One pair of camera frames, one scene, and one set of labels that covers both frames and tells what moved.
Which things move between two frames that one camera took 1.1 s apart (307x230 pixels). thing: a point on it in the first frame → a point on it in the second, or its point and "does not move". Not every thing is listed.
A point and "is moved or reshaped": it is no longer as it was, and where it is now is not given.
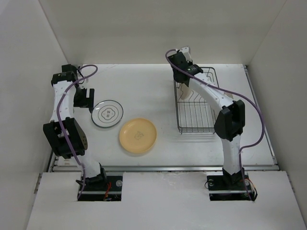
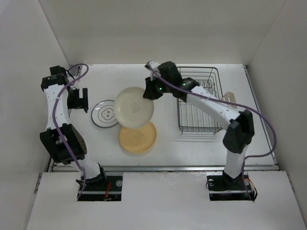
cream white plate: (186, 91) is moved or reshaped
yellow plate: (137, 135) does not move
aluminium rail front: (163, 168) does not move
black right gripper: (191, 63) → (150, 92)
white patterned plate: (107, 113) does not move
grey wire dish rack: (197, 114) does not move
